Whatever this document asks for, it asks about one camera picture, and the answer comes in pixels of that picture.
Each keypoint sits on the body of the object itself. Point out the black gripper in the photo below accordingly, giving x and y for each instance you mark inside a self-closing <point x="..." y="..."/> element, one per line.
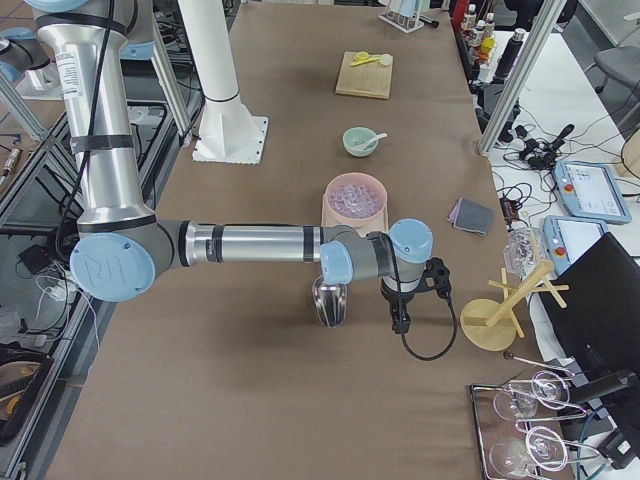
<point x="394" y="299"/>

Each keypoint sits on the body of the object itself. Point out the white ceramic spoon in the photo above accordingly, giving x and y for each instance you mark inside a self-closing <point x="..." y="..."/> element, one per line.
<point x="365" y="145"/>

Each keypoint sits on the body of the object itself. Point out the metal ice scoop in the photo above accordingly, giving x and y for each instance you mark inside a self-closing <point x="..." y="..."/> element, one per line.
<point x="330" y="301"/>

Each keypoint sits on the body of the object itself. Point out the pink bowl of ice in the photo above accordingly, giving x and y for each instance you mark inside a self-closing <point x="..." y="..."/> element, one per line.
<point x="356" y="195"/>

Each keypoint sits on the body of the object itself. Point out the mint green bowl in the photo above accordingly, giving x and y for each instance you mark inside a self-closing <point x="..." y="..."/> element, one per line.
<point x="353" y="137"/>

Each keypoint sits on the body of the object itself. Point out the white round measuring spoon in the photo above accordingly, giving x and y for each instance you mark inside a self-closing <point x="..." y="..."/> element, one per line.
<point x="385" y="60"/>

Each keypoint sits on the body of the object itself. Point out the yellow measuring spoon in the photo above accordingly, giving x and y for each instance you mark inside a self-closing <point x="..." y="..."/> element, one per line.
<point x="363" y="57"/>

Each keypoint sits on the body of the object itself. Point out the wooden cup tree stand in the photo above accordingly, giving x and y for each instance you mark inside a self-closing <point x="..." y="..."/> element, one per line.
<point x="493" y="326"/>

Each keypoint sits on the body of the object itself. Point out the beige plastic tray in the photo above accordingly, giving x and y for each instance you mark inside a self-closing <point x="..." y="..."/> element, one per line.
<point x="378" y="222"/>

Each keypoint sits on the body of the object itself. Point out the clear plastic cup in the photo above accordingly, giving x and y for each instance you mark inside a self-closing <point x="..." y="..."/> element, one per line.
<point x="522" y="252"/>

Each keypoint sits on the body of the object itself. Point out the upper wine glass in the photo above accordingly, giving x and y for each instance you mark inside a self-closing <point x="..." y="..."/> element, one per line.
<point x="520" y="399"/>

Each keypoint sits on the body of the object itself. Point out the wine glass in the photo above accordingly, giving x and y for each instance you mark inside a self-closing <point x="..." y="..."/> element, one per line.
<point x="520" y="399"/>
<point x="539" y="453"/>

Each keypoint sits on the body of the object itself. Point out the metal glass rack tray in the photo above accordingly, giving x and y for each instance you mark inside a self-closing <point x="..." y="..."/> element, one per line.
<point x="490" y="428"/>

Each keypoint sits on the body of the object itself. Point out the lower teach pendant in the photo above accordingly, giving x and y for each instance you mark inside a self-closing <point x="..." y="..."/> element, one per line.
<point x="568" y="238"/>

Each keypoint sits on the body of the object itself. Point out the teach pendant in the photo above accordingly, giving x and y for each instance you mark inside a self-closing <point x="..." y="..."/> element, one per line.
<point x="589" y="190"/>
<point x="568" y="238"/>

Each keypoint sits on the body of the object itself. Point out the lower wine glass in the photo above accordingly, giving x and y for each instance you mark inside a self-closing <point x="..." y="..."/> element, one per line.
<point x="539" y="453"/>

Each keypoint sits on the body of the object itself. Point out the black monitor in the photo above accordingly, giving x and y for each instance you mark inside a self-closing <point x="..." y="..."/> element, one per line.
<point x="599" y="327"/>

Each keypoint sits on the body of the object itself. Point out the upper teach pendant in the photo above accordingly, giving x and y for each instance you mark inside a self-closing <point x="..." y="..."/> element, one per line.
<point x="589" y="190"/>

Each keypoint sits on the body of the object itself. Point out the wooden cutting board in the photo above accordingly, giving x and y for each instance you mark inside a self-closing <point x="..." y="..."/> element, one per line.
<point x="370" y="80"/>

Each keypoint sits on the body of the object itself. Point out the black water bottle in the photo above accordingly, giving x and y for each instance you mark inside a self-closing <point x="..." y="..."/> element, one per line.
<point x="509" y="56"/>

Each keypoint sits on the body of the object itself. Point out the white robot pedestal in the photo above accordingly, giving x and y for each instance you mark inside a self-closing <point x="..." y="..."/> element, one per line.
<point x="228" y="132"/>

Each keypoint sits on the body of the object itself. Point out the white wire rack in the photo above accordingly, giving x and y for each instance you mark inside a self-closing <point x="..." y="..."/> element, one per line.
<point x="407" y="15"/>

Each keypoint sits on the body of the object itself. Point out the aluminium frame post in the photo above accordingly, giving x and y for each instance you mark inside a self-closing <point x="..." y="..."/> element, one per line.
<point x="533" y="45"/>

